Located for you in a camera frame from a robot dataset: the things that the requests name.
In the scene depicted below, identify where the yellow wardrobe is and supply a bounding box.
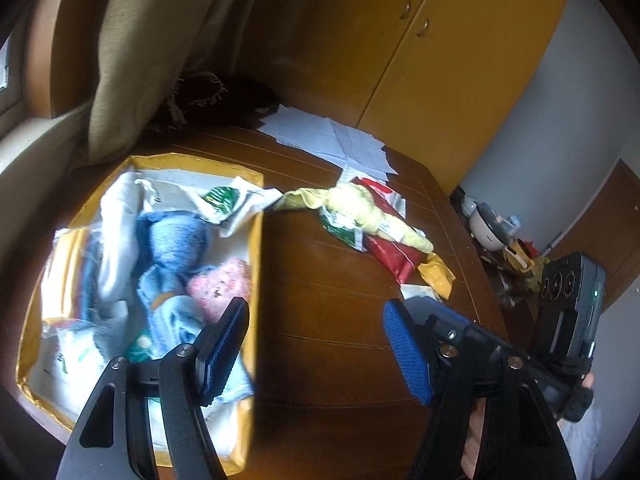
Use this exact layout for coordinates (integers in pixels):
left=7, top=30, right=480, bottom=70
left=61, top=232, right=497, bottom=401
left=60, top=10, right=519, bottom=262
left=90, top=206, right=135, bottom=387
left=240, top=0, right=571, bottom=191

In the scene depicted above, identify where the pile of white paper sheets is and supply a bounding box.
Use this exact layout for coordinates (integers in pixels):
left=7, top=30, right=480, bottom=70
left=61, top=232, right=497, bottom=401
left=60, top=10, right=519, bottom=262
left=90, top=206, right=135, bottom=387
left=257, top=103, right=399, bottom=181

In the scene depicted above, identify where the white cloth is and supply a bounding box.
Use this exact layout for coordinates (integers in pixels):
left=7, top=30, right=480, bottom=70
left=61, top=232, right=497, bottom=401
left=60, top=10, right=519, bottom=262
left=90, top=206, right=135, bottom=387
left=97, top=172, right=156, bottom=311

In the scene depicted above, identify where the white teal-print packet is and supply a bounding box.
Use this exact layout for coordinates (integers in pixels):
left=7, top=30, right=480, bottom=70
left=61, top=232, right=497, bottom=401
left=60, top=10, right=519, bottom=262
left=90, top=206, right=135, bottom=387
left=125, top=332, right=153, bottom=363

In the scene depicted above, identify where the dark fringed scarf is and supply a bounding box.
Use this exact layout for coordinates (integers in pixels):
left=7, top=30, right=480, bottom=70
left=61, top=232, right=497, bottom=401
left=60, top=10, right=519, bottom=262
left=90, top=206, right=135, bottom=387
left=150, top=72, right=281, bottom=133

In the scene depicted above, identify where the brown wooden window panel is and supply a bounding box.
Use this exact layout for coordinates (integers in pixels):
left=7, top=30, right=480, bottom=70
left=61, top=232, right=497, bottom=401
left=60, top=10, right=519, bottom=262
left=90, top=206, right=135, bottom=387
left=25, top=0, right=116, bottom=118

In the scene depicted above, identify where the blue terry cloth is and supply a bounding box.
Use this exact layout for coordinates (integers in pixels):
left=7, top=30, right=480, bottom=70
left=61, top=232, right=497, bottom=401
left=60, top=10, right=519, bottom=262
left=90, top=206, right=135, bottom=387
left=135, top=210, right=213, bottom=313

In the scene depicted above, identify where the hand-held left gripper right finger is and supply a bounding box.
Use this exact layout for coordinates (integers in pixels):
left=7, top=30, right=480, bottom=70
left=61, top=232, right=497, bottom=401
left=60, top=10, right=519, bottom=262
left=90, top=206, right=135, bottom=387
left=382, top=299, right=578, bottom=480

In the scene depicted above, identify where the small white packet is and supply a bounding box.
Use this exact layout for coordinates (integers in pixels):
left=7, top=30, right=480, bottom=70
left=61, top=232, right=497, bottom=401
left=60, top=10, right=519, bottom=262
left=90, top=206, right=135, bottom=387
left=400, top=284, right=443, bottom=303

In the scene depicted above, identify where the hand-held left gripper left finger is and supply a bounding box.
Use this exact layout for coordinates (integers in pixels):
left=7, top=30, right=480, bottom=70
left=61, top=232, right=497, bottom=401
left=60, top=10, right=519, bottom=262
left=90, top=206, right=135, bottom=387
left=55, top=297, right=251, bottom=480

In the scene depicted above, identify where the dark red packet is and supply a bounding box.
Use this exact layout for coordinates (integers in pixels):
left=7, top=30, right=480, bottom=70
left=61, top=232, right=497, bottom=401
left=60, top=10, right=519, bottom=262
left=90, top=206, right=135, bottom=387
left=367, top=232, right=423, bottom=285

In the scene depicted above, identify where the light blue towel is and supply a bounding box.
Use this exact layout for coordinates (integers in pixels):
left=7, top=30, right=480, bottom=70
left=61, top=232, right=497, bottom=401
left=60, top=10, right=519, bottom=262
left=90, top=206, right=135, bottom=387
left=147, top=292, right=253, bottom=403

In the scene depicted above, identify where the white paper sachet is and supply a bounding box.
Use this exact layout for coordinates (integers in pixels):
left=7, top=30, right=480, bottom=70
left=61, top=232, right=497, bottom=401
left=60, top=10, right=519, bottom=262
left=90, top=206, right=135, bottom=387
left=42, top=317, right=131, bottom=411

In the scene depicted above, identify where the stone window sill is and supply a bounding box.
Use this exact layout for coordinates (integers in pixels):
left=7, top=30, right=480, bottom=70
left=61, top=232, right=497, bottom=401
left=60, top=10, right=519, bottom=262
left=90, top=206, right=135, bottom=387
left=0, top=105, right=101, bottom=201

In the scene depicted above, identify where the yellow cardboard box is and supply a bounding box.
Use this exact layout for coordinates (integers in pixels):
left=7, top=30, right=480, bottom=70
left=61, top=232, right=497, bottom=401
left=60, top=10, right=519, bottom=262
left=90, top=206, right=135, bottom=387
left=15, top=154, right=266, bottom=478

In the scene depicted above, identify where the white rice cooker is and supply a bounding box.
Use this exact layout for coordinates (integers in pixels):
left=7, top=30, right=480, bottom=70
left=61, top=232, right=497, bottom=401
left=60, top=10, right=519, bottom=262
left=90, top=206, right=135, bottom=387
left=467, top=201, right=511, bottom=253

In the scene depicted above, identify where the brown wooden door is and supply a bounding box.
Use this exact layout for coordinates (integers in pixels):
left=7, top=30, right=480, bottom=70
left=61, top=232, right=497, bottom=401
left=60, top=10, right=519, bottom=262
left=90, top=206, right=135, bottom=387
left=575, top=157, right=640, bottom=311

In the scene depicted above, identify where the pink plush toy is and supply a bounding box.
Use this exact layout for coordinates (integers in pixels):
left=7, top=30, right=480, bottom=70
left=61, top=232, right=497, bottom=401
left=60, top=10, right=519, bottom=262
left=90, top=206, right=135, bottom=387
left=187, top=258, right=252, bottom=323

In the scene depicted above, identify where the yellow cloth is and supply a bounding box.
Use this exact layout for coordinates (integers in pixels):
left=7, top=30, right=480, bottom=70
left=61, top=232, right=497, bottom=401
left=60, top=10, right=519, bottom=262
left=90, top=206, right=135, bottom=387
left=275, top=182, right=435, bottom=253

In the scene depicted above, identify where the yellow toy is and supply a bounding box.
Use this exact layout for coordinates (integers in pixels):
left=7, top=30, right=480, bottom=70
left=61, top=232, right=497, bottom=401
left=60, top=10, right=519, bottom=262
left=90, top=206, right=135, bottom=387
left=502, top=240, right=543, bottom=276

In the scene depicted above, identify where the window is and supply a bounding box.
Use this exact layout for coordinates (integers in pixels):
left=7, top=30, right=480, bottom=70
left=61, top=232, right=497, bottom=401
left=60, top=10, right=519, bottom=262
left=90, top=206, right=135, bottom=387
left=0, top=35, right=16, bottom=92

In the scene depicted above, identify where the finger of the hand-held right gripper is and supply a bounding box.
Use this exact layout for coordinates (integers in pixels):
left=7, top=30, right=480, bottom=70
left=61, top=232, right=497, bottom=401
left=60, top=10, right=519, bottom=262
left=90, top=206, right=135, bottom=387
left=406, top=299, right=566, bottom=411

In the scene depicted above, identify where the beige curtain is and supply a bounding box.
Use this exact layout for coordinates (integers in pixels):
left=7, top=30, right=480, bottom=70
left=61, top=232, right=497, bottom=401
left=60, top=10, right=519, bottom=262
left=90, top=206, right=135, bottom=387
left=87, top=0, right=261, bottom=166

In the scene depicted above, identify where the white red-label packet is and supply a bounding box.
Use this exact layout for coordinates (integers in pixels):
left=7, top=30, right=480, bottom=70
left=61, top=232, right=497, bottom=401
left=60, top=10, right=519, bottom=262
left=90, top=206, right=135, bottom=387
left=340, top=167, right=408, bottom=221

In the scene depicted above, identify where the yellow packet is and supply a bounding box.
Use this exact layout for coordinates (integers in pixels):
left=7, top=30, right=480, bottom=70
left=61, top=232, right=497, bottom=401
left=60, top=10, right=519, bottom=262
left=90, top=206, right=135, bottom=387
left=419, top=252, right=457, bottom=301

